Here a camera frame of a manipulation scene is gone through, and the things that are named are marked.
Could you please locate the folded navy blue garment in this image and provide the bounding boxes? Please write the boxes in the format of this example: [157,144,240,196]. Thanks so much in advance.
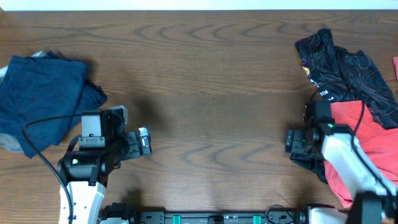
[1,52,107,158]

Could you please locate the black patterned jersey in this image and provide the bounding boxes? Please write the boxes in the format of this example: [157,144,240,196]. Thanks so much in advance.
[295,29,397,182]

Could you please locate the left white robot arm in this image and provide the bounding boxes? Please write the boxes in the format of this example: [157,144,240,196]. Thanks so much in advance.
[58,127,152,223]

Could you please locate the red printed t-shirt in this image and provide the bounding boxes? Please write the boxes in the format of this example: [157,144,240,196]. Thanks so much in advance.
[323,56,398,209]

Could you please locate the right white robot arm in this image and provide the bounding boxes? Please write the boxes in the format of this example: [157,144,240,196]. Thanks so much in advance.
[285,123,397,223]

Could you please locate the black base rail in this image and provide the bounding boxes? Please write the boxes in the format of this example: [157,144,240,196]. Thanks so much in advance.
[96,203,308,224]

